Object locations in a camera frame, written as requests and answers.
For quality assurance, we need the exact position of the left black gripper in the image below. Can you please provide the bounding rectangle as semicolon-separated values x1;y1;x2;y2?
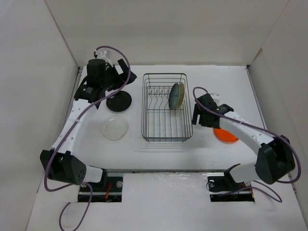
101;59;136;91

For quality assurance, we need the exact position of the cream plate with black pattern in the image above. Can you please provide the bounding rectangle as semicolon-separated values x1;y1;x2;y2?
175;83;186;110

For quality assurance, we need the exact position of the blue floral green plate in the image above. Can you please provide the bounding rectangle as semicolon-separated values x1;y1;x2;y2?
168;83;180;110

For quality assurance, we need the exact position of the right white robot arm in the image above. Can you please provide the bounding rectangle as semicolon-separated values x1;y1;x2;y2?
192;93;299;190

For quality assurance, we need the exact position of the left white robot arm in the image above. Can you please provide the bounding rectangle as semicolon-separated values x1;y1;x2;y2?
40;59;136;191

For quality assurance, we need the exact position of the orange plate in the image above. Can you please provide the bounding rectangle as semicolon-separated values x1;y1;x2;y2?
213;128;239;144

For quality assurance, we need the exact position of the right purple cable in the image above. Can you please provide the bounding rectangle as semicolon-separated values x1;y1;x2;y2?
192;87;301;203

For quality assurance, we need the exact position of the purple cable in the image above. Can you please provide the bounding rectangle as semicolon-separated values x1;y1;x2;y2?
192;87;301;203
44;45;132;231

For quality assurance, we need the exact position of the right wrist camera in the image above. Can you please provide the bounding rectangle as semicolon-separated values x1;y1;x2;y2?
210;93;220;105

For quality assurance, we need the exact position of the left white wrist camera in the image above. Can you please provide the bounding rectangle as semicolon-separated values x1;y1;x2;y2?
93;48;111;61

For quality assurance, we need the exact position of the grey wire dish rack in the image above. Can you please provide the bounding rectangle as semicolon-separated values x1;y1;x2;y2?
141;73;193;142

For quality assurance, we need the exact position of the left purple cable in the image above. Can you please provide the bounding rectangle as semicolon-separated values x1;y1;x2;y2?
44;45;132;231

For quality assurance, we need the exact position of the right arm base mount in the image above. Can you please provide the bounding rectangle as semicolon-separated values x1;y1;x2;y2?
206;164;255;202

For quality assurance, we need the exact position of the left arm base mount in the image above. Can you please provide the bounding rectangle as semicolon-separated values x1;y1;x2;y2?
90;172;124;203

